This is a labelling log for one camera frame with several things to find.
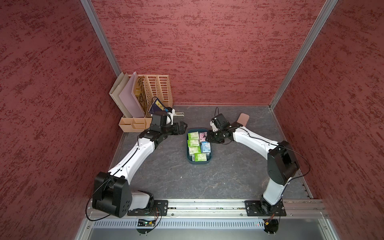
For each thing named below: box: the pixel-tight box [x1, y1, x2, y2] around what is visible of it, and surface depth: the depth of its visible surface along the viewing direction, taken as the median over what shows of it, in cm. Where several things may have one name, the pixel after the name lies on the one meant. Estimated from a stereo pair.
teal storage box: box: [186, 128, 213, 165], surface depth 93 cm
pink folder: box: [118, 71, 145, 118], surface depth 96 cm
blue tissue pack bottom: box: [201, 141, 211, 153], surface depth 94 cm
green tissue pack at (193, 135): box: [187, 131, 200, 140], surface depth 99 cm
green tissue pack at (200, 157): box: [194, 153, 207, 162], surface depth 88 cm
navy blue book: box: [149, 98, 166, 114], surface depth 105 cm
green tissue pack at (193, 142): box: [187, 139, 200, 147], surface depth 94 cm
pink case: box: [236, 112, 250, 127], surface depth 113 cm
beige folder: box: [109, 72, 133, 118], surface depth 93 cm
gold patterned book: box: [134, 75, 148, 117], surface depth 104 cm
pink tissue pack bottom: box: [199, 131, 208, 142], surface depth 97 cm
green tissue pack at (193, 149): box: [188, 145, 202, 155], surface depth 91 cm
